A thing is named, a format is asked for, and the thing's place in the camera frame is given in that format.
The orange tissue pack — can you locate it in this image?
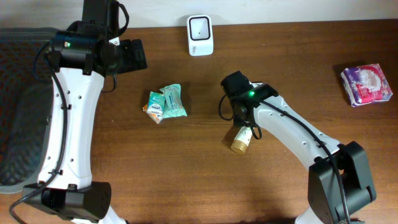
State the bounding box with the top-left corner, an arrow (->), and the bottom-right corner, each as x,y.
142,105 -> 163,124

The white Pantene tube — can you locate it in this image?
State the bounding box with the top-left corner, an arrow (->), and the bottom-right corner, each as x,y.
231,126 -> 252,155

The red purple tissue pack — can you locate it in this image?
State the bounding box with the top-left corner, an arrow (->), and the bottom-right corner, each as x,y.
340,63 -> 393,107

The white barcode scanner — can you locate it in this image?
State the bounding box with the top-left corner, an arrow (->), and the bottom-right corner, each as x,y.
187,15 -> 214,57

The grey plastic basket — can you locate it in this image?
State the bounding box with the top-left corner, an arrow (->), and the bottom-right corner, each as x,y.
1,28 -> 57,194

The green wipes pack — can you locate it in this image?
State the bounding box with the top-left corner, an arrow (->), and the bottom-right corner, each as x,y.
160,84 -> 187,118

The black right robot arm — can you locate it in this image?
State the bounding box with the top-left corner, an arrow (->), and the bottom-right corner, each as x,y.
221,71 -> 376,223

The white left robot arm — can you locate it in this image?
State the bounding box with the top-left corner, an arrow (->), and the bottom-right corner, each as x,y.
21,0 -> 147,223

